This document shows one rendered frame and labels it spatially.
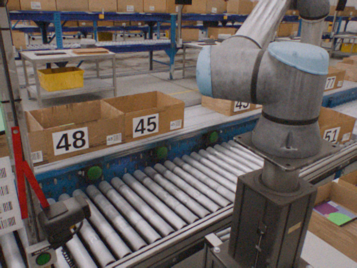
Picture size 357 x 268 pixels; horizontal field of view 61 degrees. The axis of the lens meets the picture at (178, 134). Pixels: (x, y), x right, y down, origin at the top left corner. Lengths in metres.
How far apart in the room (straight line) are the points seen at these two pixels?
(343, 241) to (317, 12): 0.87
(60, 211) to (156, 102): 1.31
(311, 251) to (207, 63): 0.80
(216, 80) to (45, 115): 1.09
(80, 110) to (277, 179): 1.18
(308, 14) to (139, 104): 1.08
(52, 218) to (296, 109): 0.66
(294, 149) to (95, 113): 1.24
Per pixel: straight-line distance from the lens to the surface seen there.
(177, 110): 1.74
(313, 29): 1.44
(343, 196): 1.57
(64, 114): 1.75
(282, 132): 0.83
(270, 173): 0.94
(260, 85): 0.81
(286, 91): 0.80
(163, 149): 1.67
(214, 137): 1.90
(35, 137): 1.43
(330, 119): 2.43
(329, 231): 1.32
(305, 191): 0.98
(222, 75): 0.83
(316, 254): 1.29
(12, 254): 1.27
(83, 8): 6.24
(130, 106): 1.90
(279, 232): 0.96
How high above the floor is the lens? 1.57
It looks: 23 degrees down
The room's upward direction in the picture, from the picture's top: 2 degrees clockwise
